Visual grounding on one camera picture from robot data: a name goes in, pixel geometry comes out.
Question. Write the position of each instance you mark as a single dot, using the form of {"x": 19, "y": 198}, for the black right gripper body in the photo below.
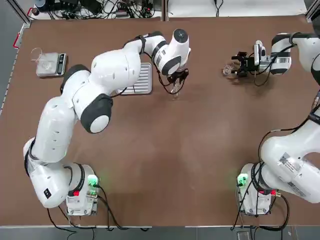
{"x": 251, "y": 66}

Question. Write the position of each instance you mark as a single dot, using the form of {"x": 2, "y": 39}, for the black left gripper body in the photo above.
{"x": 178, "y": 75}

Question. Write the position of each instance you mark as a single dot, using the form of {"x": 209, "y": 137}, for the glass alcohol lamp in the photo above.
{"x": 176, "y": 88}

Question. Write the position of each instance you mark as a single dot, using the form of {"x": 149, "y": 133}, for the small glass beaker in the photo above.
{"x": 227, "y": 70}

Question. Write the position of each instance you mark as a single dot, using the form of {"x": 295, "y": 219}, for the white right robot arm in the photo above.
{"x": 282, "y": 160}

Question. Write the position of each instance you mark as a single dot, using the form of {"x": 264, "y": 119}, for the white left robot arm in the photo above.
{"x": 55, "y": 130}

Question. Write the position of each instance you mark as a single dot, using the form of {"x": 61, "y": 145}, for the large glass beaker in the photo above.
{"x": 42, "y": 60}

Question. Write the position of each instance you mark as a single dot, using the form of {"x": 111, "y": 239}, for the ribbed metal tray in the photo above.
{"x": 145, "y": 77}

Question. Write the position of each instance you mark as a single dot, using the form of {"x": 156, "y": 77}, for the silver digital scale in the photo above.
{"x": 61, "y": 64}

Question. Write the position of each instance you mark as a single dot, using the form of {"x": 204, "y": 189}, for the brown tape roll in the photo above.
{"x": 33, "y": 11}

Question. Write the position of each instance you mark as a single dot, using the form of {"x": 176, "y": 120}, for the grey floor box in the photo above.
{"x": 243, "y": 235}

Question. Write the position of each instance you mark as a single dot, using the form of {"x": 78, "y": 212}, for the aluminium frame post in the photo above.
{"x": 312, "y": 10}
{"x": 165, "y": 10}
{"x": 26, "y": 21}

